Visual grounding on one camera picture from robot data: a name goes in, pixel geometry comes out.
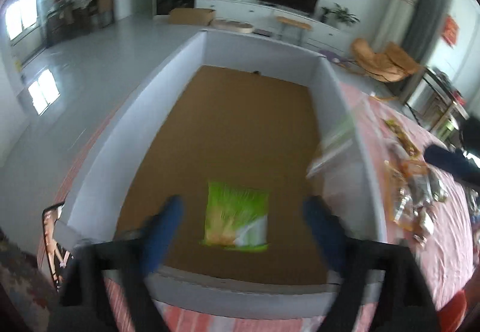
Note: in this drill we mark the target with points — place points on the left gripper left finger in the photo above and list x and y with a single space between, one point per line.
84 303

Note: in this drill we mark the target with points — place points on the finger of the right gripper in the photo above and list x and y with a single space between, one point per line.
463 171

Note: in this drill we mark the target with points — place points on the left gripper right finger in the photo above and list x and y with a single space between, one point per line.
404 303

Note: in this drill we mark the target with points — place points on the small green snack packet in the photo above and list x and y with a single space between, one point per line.
236 218

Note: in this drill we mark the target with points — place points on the yellow red snack packet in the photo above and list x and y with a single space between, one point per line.
403 138

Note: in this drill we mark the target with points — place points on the dark grey snack bag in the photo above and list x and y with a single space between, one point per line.
412 192

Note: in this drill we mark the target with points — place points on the dark wooden chair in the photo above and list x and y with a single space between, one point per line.
434 103

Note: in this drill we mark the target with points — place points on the orange lounge chair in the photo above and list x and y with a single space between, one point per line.
390 66

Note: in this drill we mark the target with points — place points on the white standing air conditioner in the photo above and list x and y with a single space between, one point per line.
395 23

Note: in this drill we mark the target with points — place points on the white tv cabinet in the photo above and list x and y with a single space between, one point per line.
262 17

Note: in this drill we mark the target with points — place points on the potted green plant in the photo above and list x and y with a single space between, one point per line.
338 17

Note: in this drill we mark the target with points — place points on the white cardboard box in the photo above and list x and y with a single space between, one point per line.
246 111

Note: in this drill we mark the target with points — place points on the wooden bench stool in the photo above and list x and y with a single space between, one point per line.
285 23

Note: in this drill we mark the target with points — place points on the brown cardboard box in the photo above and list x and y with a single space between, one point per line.
192 16

